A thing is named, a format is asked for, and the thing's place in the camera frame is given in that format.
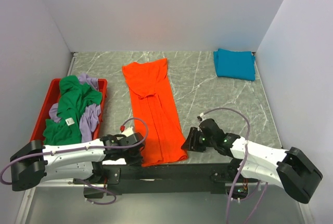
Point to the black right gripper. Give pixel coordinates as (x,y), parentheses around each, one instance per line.
(191,143)

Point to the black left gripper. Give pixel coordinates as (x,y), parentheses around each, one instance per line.
(137,160)

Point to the orange t shirt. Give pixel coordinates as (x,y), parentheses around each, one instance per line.
(155,111)

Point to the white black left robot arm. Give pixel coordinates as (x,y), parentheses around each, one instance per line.
(36,162)

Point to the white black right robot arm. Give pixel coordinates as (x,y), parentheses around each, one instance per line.
(289,169)

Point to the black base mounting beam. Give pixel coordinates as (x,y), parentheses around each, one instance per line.
(177,178)

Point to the lavender t shirt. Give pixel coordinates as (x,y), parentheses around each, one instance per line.
(89,120)

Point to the green t shirt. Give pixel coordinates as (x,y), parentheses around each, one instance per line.
(72,99)

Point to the folded blue t shirt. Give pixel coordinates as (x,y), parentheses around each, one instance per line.
(234,64)

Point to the red plastic bin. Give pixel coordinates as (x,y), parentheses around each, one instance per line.
(53,96)

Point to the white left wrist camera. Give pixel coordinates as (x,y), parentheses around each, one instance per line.
(128,131)

